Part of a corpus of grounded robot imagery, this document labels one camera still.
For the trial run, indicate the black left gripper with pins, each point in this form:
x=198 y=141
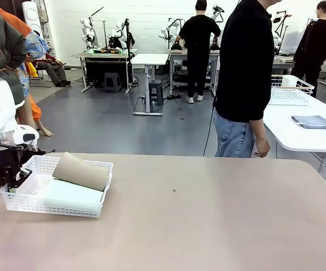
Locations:
x=2 y=161

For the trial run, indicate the white perforated plastic basket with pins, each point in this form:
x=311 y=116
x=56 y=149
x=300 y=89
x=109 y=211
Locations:
x=24 y=203

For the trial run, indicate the mint green cup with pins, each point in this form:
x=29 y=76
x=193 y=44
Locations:
x=72 y=196

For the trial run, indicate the brown cup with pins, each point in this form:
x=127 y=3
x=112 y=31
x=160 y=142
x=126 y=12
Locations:
x=81 y=172

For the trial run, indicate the blue-grey cloth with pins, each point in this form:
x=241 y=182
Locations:
x=312 y=122

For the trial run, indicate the person's right forearm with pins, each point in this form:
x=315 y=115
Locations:
x=257 y=130

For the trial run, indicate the person's right hand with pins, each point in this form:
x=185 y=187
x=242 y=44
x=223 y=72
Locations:
x=262 y=148

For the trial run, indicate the seated person in brown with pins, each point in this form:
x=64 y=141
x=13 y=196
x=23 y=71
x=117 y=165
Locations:
x=53 y=69

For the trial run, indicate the dark green padded jacket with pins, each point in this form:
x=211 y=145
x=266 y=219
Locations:
x=2 y=50

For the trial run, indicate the blue patterned garment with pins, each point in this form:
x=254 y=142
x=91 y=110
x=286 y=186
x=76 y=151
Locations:
x=34 y=45

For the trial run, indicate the dark plastic stool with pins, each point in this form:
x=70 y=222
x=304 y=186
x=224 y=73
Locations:
x=112 y=76

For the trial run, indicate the orange garment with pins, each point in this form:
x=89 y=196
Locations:
x=13 y=21

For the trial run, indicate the wooden top desk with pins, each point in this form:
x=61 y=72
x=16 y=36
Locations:
x=106 y=56

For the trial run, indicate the grey plastic stool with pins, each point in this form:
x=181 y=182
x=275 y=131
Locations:
x=155 y=84

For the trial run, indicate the black stand pole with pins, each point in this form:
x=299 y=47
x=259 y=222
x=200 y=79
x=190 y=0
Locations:
x=127 y=42

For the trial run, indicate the white standing desk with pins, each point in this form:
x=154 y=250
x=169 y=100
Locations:
x=149 y=59

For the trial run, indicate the black power strip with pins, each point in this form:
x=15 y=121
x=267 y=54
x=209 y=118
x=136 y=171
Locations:
x=173 y=97

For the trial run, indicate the grey metal desk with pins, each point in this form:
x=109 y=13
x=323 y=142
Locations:
x=177 y=55

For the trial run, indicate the person in black t-shirt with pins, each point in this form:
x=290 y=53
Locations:
x=197 y=34

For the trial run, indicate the person in black sweater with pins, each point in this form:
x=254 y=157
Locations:
x=244 y=70

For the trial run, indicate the large white table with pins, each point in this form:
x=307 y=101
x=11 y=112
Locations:
x=292 y=138

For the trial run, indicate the white cup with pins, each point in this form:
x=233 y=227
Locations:
x=290 y=81

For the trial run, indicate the translucent white box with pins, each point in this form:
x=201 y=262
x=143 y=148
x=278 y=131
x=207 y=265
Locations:
x=291 y=42

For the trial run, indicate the man in black with glasses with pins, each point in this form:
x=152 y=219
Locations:
x=318 y=42

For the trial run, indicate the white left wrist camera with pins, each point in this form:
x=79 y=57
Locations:
x=24 y=135

